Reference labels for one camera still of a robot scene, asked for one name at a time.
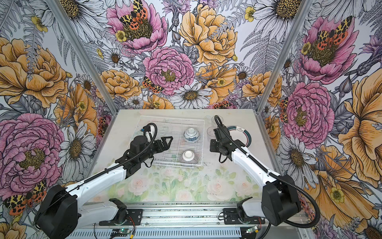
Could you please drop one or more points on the left aluminium corner post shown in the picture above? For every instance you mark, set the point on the left aluminium corner post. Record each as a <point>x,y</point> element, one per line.
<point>70,32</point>

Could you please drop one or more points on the striped brown white bowl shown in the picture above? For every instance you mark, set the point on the striped brown white bowl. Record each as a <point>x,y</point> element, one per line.
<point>188,157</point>

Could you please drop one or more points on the aluminium corner post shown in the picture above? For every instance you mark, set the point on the aluminium corner post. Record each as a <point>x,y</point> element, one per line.
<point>70,32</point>
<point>298,23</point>

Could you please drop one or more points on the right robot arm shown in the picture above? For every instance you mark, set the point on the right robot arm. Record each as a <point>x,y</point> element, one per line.
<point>279,200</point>

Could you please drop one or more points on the white blue floral bowl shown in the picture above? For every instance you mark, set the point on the white blue floral bowl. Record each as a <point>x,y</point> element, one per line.
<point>191,134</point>

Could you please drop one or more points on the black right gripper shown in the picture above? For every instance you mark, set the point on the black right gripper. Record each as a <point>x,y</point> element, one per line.
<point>213,142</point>

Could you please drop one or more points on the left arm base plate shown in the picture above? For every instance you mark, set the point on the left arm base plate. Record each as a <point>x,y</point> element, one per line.
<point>128,217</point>

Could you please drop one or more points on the white wire dish rack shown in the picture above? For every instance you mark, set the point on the white wire dish rack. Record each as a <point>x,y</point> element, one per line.
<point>175,127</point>

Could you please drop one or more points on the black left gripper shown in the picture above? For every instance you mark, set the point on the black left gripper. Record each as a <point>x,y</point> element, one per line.
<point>166,146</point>

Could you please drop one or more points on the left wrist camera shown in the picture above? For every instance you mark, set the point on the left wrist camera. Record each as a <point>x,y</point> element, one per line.
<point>149,132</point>

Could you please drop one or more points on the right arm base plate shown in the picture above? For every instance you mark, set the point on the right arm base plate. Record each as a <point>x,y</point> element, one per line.
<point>231,216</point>

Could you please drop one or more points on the plate green red band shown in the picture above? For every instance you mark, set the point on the plate green red band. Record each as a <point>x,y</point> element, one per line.
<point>241,134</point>

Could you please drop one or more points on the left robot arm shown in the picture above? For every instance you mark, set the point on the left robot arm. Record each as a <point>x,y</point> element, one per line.
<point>65,209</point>

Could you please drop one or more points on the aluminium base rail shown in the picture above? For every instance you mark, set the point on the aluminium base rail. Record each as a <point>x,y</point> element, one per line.
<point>191,221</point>

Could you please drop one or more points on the green circuit board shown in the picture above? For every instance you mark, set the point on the green circuit board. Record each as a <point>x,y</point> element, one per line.
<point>123,232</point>

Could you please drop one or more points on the right aluminium corner post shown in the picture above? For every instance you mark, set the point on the right aluminium corner post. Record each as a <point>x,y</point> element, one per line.
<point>298,23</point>

